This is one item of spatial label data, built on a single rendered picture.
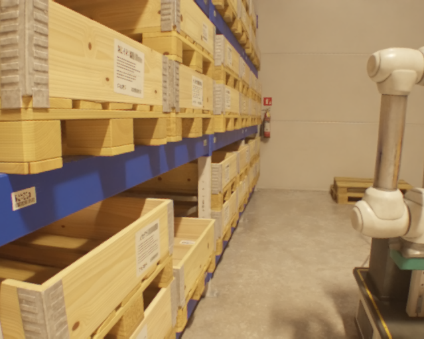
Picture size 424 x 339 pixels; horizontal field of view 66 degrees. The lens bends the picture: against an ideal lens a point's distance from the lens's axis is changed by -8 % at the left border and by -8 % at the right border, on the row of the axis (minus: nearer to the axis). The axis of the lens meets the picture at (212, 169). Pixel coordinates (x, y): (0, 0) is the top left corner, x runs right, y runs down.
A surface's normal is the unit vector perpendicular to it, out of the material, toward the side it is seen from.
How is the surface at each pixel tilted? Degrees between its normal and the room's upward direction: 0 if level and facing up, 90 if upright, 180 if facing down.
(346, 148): 90
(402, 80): 101
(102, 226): 90
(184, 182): 90
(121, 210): 90
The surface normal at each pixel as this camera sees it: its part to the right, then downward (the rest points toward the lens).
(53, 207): 0.98, 0.03
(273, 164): -0.21, 0.14
